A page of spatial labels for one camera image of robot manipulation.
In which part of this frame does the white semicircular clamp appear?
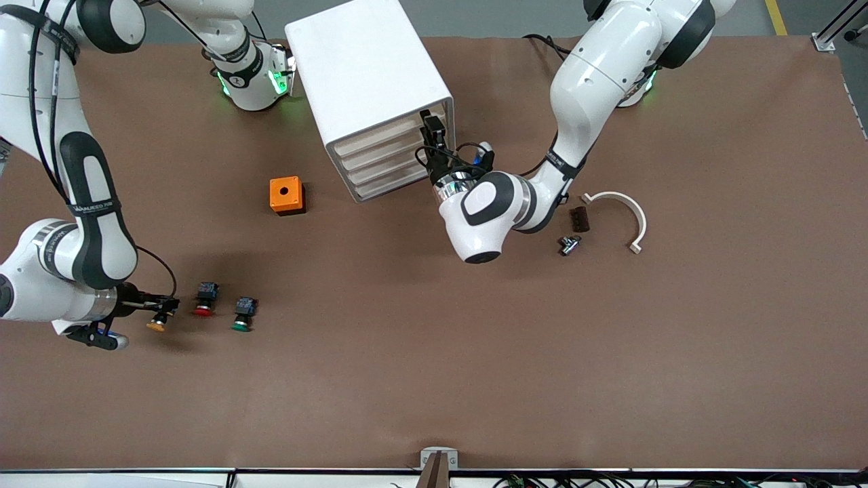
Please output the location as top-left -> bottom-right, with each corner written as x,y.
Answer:
581,191 -> 648,255

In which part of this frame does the aluminium frame profile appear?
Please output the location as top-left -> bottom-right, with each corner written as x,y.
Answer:
814,0 -> 868,52

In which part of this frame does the grey table edge bracket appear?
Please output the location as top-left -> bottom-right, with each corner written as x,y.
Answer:
417,447 -> 458,488

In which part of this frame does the orange button enclosure box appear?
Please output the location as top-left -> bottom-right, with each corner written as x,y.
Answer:
269,176 -> 307,216

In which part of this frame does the green push button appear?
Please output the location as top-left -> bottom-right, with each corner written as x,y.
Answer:
231,297 -> 258,332

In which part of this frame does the black cable bundle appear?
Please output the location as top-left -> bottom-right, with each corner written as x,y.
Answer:
492,471 -> 868,488

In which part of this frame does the red push button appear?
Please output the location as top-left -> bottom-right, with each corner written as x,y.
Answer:
194,282 -> 220,317

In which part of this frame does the black arm base cable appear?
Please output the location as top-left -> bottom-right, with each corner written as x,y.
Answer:
224,10 -> 269,43
522,33 -> 577,62

